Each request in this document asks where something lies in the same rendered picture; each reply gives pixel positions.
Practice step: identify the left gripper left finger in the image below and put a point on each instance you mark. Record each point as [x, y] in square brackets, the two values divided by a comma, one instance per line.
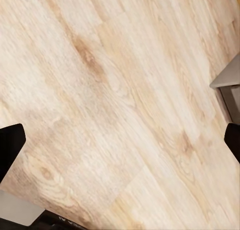
[12, 140]

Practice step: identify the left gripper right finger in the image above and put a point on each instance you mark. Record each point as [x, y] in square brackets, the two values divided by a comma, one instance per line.
[232, 139]

